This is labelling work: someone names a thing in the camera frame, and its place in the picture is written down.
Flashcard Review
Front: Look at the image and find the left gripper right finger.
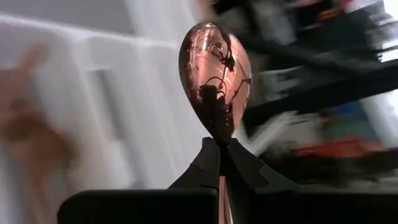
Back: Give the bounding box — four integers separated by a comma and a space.
220, 138, 398, 224

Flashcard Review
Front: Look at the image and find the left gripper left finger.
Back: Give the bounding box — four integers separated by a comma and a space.
57, 136, 220, 224

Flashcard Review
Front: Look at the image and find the copper spoon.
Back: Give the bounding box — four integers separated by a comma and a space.
178, 21, 252, 224

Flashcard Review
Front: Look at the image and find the white plastic cutlery tray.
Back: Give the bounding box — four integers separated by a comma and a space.
0, 14, 212, 224

